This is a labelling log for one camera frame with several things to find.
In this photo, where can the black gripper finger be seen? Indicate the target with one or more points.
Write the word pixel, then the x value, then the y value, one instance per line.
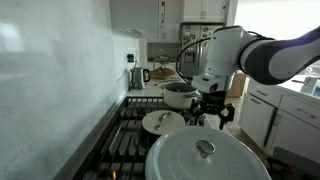
pixel 226 114
pixel 195 108

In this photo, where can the brown cardboard box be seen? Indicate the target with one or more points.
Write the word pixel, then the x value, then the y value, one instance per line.
pixel 237 87

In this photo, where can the range hood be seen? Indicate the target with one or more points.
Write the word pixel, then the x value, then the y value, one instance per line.
pixel 131 32

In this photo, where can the white upper cabinets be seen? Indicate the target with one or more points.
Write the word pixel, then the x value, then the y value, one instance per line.
pixel 203 10

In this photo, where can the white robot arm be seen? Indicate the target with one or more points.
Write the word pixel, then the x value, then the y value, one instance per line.
pixel 266 60

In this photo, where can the black gas stove cooktop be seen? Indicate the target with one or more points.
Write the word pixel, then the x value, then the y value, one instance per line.
pixel 120 152

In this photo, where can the white saucepan with handle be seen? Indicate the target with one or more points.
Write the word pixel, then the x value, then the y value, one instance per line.
pixel 180 95

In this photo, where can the black wall plug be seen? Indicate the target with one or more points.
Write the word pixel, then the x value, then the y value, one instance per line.
pixel 130 58

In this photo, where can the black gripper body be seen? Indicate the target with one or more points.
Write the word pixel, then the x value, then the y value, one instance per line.
pixel 213 103

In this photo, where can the stainless steel refrigerator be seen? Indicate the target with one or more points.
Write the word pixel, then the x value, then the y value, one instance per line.
pixel 192 37

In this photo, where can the steel electric kettle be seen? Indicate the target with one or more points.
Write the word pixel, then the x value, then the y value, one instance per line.
pixel 138 78

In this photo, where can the white island cabinet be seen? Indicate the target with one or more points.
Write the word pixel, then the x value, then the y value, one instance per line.
pixel 281 117

